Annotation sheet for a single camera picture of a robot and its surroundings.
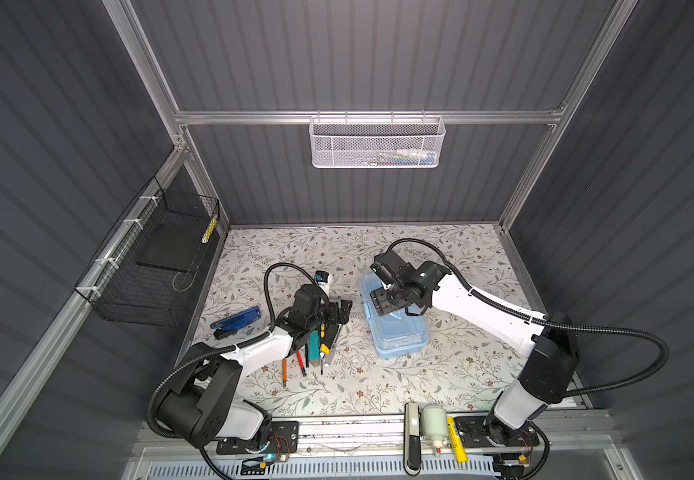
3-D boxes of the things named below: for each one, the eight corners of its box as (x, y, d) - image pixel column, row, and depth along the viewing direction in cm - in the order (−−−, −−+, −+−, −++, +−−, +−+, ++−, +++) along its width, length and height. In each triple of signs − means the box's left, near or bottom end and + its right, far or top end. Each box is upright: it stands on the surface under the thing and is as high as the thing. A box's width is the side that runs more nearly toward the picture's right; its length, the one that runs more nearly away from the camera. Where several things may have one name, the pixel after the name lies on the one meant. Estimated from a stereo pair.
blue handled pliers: (215, 340, 92) (212, 337, 90) (213, 328, 95) (210, 324, 93) (263, 321, 96) (261, 317, 94) (259, 309, 99) (257, 305, 97)
